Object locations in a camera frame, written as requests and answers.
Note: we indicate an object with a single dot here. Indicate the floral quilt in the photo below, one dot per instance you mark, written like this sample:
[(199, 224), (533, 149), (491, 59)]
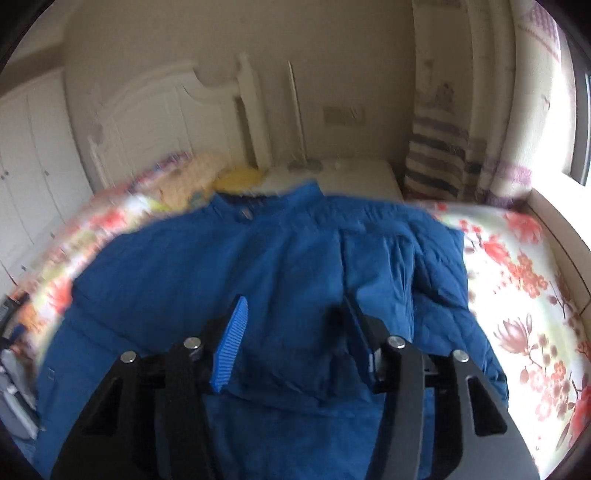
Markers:
[(521, 295)]

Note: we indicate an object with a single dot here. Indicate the grey cloth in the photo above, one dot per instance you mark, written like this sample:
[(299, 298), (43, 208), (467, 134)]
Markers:
[(16, 392)]

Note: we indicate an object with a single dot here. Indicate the printed striped curtain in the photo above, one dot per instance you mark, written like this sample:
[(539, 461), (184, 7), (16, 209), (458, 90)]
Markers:
[(461, 115)]

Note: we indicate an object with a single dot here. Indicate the beige pillow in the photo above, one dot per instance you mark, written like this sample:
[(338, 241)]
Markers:
[(194, 177)]

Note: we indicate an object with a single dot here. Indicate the blue padded jacket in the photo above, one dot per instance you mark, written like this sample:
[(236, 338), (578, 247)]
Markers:
[(277, 258)]

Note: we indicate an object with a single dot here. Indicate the yellow pillow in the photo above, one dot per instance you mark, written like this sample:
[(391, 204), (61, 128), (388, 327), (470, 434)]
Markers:
[(240, 178)]

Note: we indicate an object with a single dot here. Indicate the white nightstand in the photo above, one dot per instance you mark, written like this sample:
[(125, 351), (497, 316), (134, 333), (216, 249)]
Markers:
[(355, 177)]

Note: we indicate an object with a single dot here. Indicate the white floor lamp pole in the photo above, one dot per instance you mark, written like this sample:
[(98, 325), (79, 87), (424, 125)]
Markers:
[(296, 115)]

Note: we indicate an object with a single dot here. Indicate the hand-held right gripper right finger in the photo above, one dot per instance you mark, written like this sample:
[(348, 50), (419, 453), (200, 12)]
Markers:
[(369, 339)]

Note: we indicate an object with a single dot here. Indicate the window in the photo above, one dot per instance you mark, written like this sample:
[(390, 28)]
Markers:
[(579, 115)]

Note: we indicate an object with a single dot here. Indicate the white wardrobe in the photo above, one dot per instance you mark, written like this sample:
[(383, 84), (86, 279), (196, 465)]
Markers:
[(37, 161)]

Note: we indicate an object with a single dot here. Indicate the white bed headboard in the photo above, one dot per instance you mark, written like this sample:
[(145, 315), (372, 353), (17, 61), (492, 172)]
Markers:
[(152, 115)]

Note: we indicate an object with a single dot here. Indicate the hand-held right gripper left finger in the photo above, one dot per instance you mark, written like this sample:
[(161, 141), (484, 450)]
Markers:
[(230, 344)]

